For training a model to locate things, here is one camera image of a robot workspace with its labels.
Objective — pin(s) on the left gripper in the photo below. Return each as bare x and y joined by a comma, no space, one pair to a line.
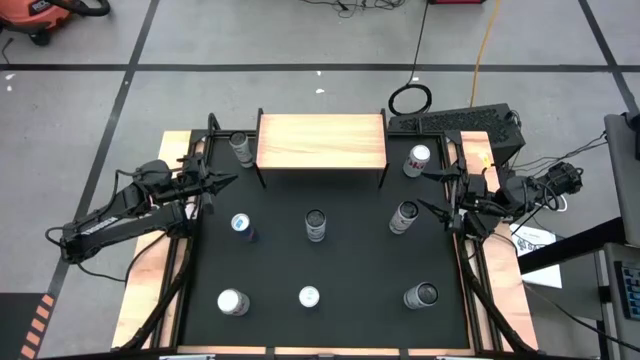
192,180

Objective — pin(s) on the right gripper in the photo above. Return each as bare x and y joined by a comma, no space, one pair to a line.
467,200

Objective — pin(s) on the blue silver Red Bull can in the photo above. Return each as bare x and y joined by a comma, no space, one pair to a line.
241,223

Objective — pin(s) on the Diet Coke can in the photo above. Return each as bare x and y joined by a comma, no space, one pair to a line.
416,161

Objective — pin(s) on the silver Celsius can orange print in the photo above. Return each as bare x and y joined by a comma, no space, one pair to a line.
403,216

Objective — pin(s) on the slim silver can red print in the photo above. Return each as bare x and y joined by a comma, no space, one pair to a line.
241,148

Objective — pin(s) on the white can blue band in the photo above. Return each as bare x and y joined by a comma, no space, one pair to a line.
421,295

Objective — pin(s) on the silver Celsius can blue print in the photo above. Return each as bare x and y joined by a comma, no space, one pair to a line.
315,225

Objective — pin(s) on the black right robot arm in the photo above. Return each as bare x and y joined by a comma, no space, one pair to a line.
520,192

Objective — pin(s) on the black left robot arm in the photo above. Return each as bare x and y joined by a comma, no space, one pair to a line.
125,222

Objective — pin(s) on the wooden shelf black metal legs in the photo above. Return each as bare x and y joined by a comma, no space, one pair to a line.
320,140

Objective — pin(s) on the black computer case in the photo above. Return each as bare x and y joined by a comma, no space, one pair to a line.
465,122

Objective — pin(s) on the white printed paper sheet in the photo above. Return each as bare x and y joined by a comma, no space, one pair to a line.
540,240

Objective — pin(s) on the silver can white lid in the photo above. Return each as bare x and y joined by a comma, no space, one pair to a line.
233,302

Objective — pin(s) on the black table mat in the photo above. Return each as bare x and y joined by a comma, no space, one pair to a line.
350,270

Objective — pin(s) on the black metal beam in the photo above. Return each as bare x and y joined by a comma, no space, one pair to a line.
575,245

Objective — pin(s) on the Red Bull Sugarfree can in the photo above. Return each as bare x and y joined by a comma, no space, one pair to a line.
309,296

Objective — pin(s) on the grey panel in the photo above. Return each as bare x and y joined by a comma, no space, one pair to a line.
620,165

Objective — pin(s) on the blue button keypad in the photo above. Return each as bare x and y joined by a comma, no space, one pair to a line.
631,290

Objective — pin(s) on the grey equipment cabinet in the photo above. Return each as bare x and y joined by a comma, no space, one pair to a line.
620,340

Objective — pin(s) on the orange shop vacuum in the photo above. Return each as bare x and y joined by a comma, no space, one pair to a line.
35,17

